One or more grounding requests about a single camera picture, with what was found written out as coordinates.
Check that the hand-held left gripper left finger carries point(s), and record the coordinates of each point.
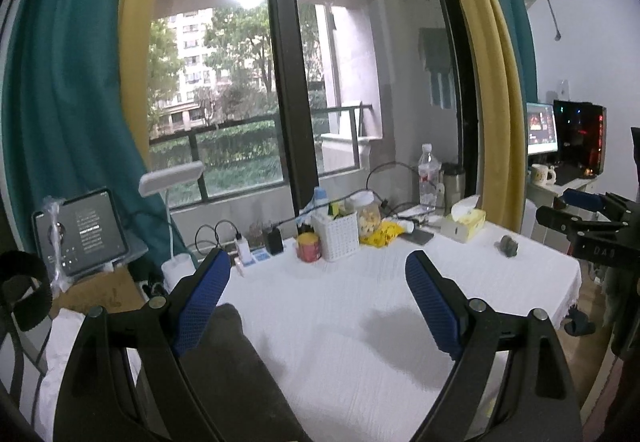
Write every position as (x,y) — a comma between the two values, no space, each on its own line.
(202,302)

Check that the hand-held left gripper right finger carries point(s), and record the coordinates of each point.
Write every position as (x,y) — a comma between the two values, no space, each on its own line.
(432,302)

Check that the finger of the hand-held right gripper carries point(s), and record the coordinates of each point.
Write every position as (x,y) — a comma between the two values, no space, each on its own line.
(555,218)
(582,199)

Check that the olive green t-shirt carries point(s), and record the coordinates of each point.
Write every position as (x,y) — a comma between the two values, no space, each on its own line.
(235,372)

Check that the white side desk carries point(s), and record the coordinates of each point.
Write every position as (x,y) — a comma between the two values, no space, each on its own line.
(537,202)

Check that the white mug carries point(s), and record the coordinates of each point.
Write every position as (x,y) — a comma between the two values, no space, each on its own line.
(541,174)

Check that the small grey object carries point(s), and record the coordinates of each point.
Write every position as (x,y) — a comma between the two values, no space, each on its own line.
(509,246)

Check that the black computer case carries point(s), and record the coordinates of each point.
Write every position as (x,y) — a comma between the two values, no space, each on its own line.
(580,137)

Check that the white charger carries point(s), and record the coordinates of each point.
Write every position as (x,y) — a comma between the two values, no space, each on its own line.
(242,249)

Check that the grey flat device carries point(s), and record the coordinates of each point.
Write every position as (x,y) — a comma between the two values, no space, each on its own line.
(419,237)

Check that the dark blue small object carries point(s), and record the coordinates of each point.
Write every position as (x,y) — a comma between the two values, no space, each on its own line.
(577,322)

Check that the computer monitor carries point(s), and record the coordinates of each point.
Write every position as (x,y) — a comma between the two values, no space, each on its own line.
(541,127)

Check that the yellow duck print bag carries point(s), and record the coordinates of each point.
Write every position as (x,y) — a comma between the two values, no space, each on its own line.
(382,234)

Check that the yellow tissue box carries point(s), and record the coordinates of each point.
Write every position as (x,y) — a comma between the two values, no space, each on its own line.
(465,224)

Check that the white tablecloth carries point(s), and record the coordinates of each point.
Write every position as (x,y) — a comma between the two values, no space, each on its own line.
(350,282)

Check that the black power adapter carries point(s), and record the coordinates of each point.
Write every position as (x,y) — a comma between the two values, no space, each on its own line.
(274,242)

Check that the brown cardboard box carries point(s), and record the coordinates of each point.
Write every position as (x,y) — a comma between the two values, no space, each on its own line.
(100,289)

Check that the clear jar with white lid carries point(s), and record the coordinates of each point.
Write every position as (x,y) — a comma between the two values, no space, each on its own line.
(367,217)

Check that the white plastic basket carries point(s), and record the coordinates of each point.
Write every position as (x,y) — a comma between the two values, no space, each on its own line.
(336,237)

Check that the red can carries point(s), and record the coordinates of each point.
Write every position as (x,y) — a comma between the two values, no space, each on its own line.
(309,249)

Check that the clear water bottle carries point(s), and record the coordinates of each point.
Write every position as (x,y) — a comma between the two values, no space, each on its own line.
(428,182)

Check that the white desk lamp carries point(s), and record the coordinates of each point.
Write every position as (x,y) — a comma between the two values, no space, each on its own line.
(170,177)

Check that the yellow curtain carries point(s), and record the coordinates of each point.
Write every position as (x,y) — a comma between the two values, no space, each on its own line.
(492,97)
(137,22)

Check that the tablet computer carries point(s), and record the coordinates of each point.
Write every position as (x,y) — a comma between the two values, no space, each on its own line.
(85,232)

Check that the white bottle with blue cap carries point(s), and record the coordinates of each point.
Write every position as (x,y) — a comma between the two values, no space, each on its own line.
(320,199)

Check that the black padded band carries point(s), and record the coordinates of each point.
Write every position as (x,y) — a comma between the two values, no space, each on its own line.
(42,294)

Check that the clear plastic bag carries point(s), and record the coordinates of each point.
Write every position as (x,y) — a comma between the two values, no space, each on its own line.
(52,242)

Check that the balcony railing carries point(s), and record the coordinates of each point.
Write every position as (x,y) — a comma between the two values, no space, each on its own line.
(359,119)

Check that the black window frame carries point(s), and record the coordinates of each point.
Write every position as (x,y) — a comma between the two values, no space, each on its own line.
(287,72)

